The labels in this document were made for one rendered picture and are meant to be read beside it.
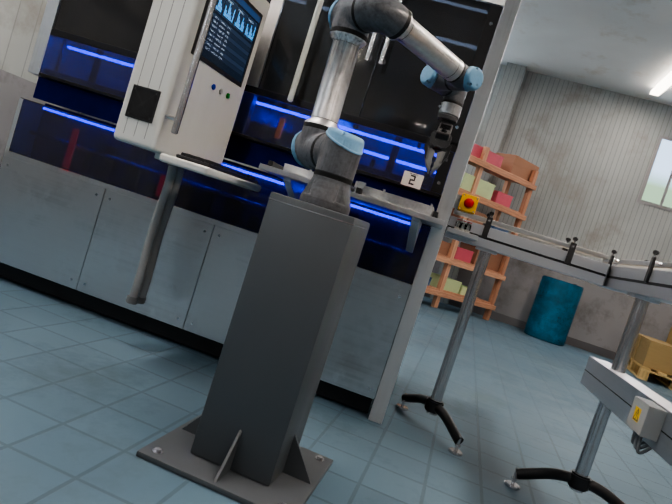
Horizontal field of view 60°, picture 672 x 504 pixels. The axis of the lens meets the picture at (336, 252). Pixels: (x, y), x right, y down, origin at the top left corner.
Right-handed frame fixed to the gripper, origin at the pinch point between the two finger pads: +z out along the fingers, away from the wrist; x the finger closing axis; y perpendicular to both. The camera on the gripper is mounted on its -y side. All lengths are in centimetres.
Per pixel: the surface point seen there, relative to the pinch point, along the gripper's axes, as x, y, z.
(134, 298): 99, 14, 82
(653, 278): -82, 2, 13
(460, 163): -9.0, 38.2, -11.0
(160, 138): 93, -15, 18
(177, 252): 98, 38, 62
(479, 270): -31, 53, 29
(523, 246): -45, 49, 13
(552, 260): -58, 49, 15
